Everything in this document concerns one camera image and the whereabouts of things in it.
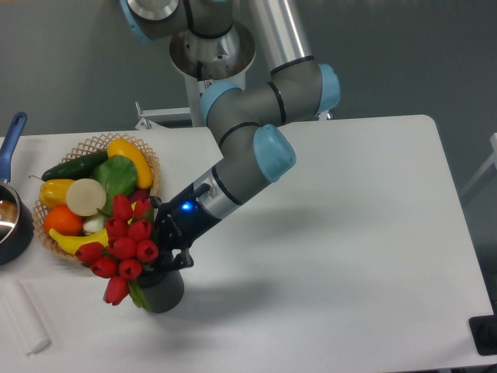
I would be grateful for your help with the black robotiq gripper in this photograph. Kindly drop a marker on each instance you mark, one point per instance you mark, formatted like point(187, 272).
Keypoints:
point(180, 222)

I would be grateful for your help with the red tulip bouquet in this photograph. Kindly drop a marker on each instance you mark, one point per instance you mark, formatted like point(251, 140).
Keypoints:
point(125, 257)

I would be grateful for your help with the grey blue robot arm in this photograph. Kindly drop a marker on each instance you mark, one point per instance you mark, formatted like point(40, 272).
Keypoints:
point(212, 48)

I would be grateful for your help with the dark grey ribbed vase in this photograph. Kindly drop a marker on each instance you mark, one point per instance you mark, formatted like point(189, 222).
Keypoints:
point(160, 293)

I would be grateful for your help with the purple eggplant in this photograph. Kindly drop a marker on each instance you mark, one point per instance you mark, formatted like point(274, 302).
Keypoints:
point(138, 195)

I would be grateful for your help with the green leafy vegetable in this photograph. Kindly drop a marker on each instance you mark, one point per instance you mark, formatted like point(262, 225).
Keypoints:
point(117, 175)

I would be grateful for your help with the cream round disc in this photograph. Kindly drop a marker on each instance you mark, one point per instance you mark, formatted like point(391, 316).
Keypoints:
point(85, 197)

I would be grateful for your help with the yellow squash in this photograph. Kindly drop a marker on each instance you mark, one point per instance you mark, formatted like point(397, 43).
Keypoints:
point(129, 150)

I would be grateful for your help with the yellow banana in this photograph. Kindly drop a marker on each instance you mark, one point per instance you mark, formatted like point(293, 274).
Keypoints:
point(74, 241)

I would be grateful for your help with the green cucumber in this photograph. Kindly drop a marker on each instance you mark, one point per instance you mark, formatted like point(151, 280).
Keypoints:
point(74, 169)

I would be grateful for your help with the orange fruit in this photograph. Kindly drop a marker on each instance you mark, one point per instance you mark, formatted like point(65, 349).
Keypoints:
point(64, 221)

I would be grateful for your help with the woven wicker basket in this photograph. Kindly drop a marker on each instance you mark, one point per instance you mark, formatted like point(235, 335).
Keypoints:
point(90, 146)

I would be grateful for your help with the yellow bell pepper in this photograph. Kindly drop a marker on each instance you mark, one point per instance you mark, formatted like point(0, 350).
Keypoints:
point(53, 192)

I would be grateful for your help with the white folded cloth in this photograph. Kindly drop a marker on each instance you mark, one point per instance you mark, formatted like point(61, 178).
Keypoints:
point(30, 329)

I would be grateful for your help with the black device at table edge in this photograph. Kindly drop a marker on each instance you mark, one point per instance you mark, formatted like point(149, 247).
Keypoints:
point(483, 330)

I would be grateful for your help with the dark pot with blue handle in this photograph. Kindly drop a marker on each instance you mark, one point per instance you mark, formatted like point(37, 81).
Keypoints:
point(16, 220)

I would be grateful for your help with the white frame at right edge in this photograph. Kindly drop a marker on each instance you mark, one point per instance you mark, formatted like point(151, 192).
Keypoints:
point(483, 174)

